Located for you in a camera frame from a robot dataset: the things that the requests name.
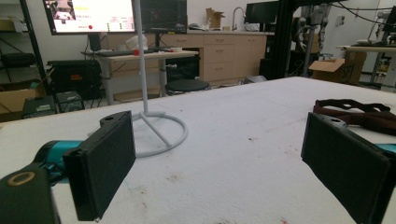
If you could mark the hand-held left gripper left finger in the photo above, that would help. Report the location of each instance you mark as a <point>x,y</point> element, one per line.
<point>99,168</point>

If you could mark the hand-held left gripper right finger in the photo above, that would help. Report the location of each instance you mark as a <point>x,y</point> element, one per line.
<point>345,161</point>

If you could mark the dark red cloth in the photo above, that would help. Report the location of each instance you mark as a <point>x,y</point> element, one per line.
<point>367,119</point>

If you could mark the black electronic box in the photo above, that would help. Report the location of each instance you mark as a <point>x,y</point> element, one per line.
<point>70,101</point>
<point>39,107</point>

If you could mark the black equipment case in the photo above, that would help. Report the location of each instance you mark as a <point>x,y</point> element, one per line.
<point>74,77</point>

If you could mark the open cardboard box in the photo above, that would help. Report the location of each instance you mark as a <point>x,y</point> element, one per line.
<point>327,70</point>

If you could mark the large flat cardboard box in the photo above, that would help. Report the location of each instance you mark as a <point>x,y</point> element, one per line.
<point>15,99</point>

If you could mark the white side table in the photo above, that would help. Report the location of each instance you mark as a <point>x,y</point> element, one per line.
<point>367,48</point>

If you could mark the black keyboard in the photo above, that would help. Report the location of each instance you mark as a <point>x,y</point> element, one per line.
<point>116,53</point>

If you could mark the round black stool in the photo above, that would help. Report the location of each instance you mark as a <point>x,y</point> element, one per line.
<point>186,85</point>

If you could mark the red ball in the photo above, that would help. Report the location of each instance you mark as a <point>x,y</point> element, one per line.
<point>136,52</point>

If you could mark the wooden desk with metal legs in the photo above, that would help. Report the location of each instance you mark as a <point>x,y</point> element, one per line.
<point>155,56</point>

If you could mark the white plastic bag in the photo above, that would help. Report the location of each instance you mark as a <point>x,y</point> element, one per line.
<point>133,43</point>

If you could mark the grey robot on stand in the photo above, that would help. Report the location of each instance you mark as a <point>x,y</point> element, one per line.
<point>313,28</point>

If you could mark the white tape roll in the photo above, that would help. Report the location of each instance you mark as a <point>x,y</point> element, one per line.
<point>176,49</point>

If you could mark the black shelf rack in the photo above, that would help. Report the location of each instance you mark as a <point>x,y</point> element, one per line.
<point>31,40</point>

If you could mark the lit computer monitor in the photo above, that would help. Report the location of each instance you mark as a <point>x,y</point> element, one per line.
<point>93,15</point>

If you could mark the beige cabinet with drawers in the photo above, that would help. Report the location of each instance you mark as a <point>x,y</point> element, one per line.
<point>230,53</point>

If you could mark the dark computer monitor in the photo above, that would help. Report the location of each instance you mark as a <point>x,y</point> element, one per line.
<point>163,15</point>

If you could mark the black monitor on counter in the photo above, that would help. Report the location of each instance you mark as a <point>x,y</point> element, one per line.
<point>261,12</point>

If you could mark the metal faucet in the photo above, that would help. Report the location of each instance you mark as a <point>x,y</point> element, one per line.
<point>238,17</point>

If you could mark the small torn cardboard box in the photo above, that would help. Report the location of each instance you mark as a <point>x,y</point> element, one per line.
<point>214,18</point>

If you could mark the black metal frame post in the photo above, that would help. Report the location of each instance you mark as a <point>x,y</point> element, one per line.
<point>285,37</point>

